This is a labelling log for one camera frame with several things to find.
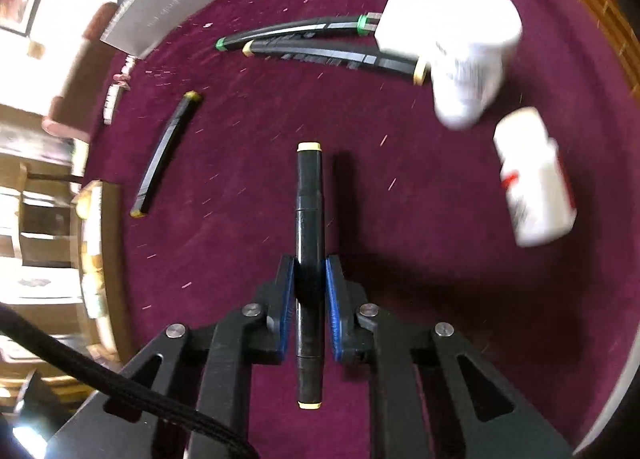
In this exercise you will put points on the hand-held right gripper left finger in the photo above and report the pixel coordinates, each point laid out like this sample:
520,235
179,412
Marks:
286,309

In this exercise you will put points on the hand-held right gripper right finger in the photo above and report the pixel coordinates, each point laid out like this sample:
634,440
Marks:
334,309

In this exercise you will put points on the black marker pale yellow caps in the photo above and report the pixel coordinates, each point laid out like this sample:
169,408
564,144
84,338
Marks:
330,56
309,199

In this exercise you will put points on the white bottle red label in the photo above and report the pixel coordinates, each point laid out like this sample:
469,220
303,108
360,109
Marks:
535,179

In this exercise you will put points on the black marker green caps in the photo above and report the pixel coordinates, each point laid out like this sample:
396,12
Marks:
290,31

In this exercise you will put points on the white power adapter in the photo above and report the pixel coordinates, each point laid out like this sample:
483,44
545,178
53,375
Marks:
402,24

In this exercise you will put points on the large white bottle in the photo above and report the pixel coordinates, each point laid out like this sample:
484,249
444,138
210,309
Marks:
470,44

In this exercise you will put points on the wooden chair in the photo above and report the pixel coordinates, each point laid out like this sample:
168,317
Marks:
95,249

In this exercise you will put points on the wooden stool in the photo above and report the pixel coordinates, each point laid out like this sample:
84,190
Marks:
35,219

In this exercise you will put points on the brown upholstered chair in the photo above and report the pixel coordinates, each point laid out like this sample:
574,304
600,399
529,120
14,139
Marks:
75,84

